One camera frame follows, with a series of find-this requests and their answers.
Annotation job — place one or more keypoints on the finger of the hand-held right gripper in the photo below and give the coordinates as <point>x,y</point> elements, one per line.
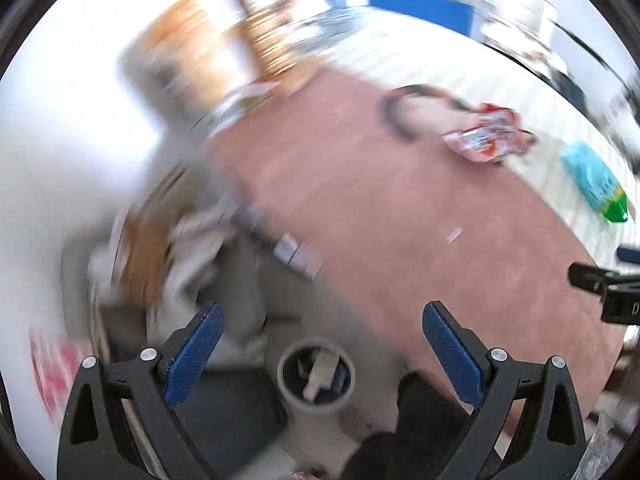
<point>600,280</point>
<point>630,255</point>

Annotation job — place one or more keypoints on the brown cardboard box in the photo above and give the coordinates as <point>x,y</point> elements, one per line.
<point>145,240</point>

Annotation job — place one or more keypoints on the glass top dining table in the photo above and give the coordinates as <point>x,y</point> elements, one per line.
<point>340,30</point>

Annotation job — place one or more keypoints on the gold textured bottle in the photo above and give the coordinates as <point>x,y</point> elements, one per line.
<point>270,42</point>

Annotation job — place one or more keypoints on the pink striped cat tablecloth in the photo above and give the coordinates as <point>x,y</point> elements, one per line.
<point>375,210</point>

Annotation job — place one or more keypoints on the red snack wrapper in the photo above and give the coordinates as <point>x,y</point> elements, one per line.
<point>487,132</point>

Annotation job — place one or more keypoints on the yellow snack bag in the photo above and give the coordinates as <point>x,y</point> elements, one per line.
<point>185,55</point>

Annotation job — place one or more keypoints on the white geometric tote bag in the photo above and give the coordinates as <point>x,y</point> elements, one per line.
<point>200,240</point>

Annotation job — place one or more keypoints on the pink patterned bag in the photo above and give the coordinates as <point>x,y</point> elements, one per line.
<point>52,377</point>

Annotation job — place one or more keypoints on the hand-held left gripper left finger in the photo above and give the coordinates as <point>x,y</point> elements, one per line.
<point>195,355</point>

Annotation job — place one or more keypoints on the white round trash bin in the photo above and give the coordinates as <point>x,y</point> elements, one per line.
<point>285,390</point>

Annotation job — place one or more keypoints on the teal green plastic packet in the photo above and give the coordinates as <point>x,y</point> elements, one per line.
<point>595,182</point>

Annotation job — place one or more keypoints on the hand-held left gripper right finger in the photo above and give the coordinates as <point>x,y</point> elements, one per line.
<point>452,355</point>

